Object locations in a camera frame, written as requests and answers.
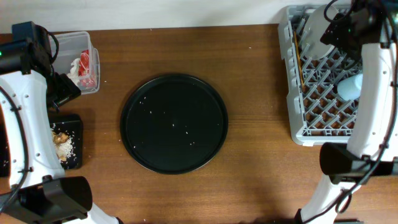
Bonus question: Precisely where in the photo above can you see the white tissue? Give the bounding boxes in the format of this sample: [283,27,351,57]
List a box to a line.
[67,58,80,86]

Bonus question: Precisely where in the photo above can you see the white plate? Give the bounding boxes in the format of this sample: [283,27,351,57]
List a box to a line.
[302,5,334,60]

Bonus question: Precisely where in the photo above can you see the light blue plastic cup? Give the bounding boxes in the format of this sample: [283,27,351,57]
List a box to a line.
[337,73,363,101]

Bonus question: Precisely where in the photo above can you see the brown food chunk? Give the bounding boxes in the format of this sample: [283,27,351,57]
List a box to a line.
[52,132,69,145]

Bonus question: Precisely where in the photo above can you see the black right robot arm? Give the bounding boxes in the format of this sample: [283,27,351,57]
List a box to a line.
[278,1,397,223]

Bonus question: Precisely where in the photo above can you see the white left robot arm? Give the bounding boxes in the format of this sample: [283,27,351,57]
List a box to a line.
[1,37,121,223]

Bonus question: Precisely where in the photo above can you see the clear plastic bin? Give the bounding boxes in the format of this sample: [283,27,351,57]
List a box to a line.
[50,31,100,95]

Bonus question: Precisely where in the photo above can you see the rice and noodle scraps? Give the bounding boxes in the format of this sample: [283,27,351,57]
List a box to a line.
[50,124,76,163]

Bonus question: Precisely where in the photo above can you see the round black serving tray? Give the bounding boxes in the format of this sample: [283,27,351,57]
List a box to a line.
[119,73,228,175]

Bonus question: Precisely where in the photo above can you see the black rectangular tray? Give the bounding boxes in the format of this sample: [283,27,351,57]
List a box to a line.
[0,113,84,178]

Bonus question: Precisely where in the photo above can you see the red snack wrapper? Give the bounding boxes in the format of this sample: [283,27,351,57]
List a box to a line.
[78,50,96,88]

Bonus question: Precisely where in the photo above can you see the wooden chopstick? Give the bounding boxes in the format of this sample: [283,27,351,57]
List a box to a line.
[293,31,304,90]

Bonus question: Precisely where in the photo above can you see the grey dishwasher rack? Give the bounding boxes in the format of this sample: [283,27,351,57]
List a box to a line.
[277,4,398,146]

